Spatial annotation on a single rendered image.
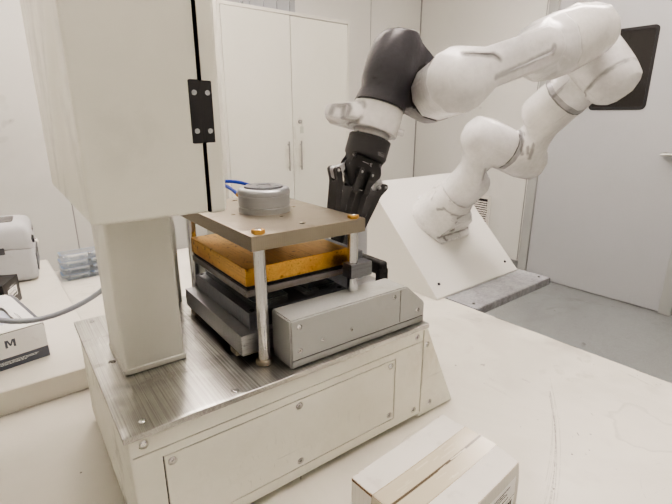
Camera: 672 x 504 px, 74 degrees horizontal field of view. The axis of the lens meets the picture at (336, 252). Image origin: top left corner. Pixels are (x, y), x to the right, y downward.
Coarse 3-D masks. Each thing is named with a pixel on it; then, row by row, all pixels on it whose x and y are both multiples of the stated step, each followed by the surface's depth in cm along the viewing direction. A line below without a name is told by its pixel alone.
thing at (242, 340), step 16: (192, 288) 76; (192, 304) 74; (208, 304) 69; (208, 320) 69; (224, 320) 64; (224, 336) 64; (240, 336) 59; (256, 336) 60; (272, 336) 62; (240, 352) 60
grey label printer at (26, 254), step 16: (0, 224) 125; (16, 224) 126; (0, 240) 123; (16, 240) 125; (32, 240) 128; (0, 256) 124; (16, 256) 126; (32, 256) 128; (0, 272) 125; (16, 272) 127; (32, 272) 129
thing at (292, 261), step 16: (192, 240) 73; (208, 240) 72; (224, 240) 72; (320, 240) 72; (208, 256) 68; (224, 256) 63; (240, 256) 63; (272, 256) 63; (288, 256) 63; (304, 256) 63; (320, 256) 65; (336, 256) 67; (224, 272) 64; (240, 272) 59; (272, 272) 60; (288, 272) 62; (304, 272) 64; (320, 272) 66; (336, 272) 67; (240, 288) 60; (272, 288) 61
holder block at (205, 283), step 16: (208, 288) 72; (224, 288) 69; (288, 288) 69; (336, 288) 69; (224, 304) 67; (240, 304) 63; (272, 304) 63; (288, 304) 64; (240, 320) 63; (256, 320) 61
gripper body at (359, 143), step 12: (360, 132) 75; (348, 144) 77; (360, 144) 75; (372, 144) 75; (384, 144) 76; (348, 156) 76; (360, 156) 77; (372, 156) 75; (384, 156) 77; (348, 168) 76; (372, 168) 79; (348, 180) 77
